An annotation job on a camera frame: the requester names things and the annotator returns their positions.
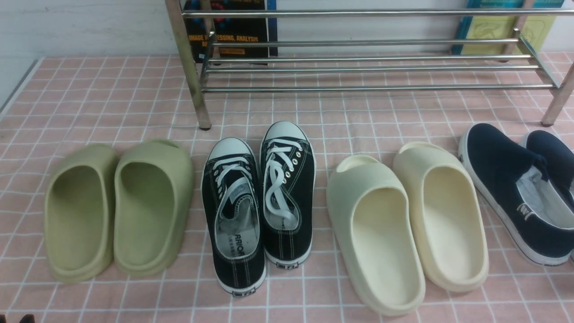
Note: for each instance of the black canvas sneaker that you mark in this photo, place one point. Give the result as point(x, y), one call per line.
point(288, 172)
point(230, 189)

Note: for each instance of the steel shoe rack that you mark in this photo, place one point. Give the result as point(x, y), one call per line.
point(518, 56)

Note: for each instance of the left navy slip-on shoe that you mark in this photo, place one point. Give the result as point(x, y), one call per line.
point(491, 158)

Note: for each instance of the navy slip-on shoe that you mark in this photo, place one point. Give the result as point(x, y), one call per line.
point(491, 158)
point(544, 185)

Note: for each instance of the right navy slip-on shoe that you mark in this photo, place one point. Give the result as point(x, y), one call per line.
point(544, 185)

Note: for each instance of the left cream foam slide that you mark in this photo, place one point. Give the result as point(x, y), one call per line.
point(369, 212)

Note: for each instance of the cream foam slide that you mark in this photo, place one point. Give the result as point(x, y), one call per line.
point(369, 212)
point(445, 216)

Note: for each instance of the right green foam slide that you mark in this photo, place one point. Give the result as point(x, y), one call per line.
point(153, 185)

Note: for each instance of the green foam slide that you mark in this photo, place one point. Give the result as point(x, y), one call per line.
point(153, 185)
point(79, 210)

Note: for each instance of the dark image processing book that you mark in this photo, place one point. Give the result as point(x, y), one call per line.
point(235, 30)

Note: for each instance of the right cream foam slide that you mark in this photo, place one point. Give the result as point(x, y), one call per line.
point(445, 216)

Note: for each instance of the left green foam slide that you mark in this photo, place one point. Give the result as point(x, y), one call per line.
point(79, 210)

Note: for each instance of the teal and yellow book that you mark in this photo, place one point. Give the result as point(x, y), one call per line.
point(535, 30)

